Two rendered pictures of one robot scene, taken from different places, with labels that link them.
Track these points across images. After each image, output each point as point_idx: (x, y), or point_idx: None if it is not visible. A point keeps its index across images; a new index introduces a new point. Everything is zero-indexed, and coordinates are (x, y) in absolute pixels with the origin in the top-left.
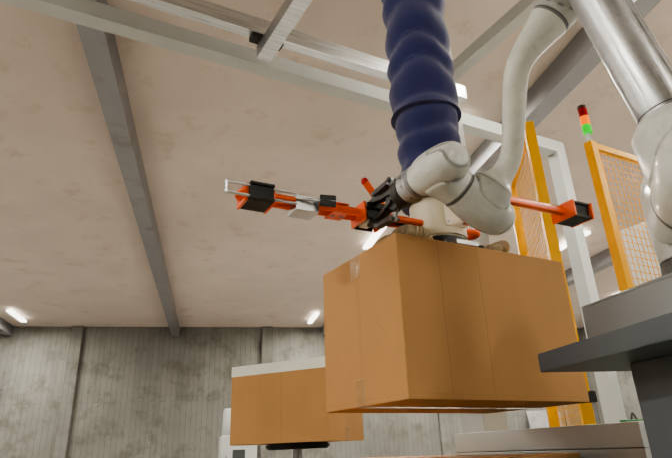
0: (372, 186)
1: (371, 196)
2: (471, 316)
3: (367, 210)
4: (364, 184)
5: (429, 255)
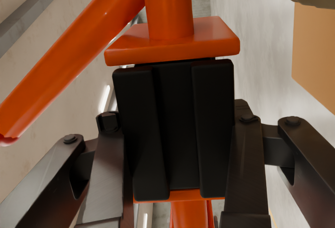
0: (11, 102)
1: (64, 89)
2: None
3: (185, 186)
4: (21, 134)
5: None
